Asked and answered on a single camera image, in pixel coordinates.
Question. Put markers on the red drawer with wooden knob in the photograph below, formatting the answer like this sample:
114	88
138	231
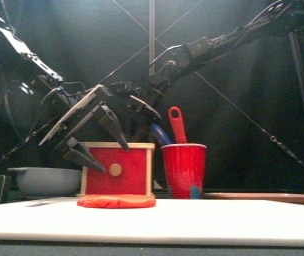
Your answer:
129	180

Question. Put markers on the blue plastic utensil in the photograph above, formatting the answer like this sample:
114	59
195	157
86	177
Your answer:
162	135

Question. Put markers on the brown tray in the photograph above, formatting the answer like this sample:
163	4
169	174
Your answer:
270	197

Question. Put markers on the pale blue bowl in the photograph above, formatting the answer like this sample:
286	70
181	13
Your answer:
49	181

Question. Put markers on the grey vertical frame pole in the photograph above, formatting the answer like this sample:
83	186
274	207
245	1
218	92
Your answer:
153	33

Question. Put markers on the wooden drawer box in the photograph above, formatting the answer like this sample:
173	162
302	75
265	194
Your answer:
150	166

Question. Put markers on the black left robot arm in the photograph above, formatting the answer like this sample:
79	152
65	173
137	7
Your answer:
22	50

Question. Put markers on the red plastic cup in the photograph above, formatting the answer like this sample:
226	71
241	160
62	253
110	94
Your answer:
183	173

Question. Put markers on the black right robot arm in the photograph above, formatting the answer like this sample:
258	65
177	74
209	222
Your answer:
213	45

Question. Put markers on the red play dough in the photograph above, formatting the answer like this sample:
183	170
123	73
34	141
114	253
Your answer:
115	201

